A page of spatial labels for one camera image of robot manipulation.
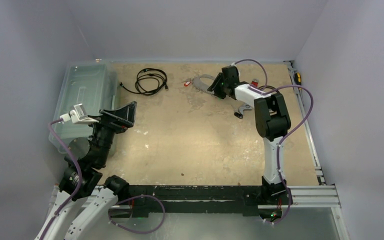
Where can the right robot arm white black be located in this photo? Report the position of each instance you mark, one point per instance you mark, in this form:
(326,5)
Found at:
(272,122)

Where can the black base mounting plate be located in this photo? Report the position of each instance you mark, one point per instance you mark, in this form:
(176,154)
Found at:
(141,200)

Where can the red handled adjustable wrench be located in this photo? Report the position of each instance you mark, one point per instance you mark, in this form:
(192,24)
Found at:
(239,113)

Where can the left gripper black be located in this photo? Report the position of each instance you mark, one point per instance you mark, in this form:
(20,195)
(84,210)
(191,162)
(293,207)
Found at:
(118,119)

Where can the clear plastic storage bin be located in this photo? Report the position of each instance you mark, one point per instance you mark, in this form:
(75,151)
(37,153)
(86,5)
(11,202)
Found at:
(91,83)

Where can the aluminium frame rail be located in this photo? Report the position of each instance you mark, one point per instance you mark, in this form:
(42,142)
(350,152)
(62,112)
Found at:
(302,196)

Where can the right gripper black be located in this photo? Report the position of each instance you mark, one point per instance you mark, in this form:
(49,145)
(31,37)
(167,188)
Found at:
(222,85)

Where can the yellow black screwdriver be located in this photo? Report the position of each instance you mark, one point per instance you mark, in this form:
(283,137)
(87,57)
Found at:
(297,79)

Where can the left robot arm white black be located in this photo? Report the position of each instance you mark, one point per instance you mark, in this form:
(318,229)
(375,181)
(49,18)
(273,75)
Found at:
(75,210)

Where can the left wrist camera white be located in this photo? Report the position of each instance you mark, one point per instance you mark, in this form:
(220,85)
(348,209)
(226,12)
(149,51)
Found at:
(78,116)

